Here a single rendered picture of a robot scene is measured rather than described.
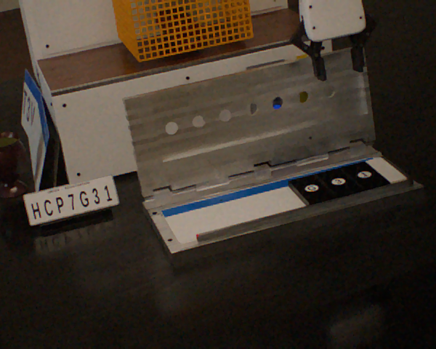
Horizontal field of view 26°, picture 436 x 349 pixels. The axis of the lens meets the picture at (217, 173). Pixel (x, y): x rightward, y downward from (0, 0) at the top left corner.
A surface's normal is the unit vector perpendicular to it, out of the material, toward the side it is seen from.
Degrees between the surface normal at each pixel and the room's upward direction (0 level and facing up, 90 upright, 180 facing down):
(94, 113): 90
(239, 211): 0
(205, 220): 0
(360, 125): 81
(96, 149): 90
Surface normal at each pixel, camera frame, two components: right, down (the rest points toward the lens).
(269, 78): 0.27, 0.22
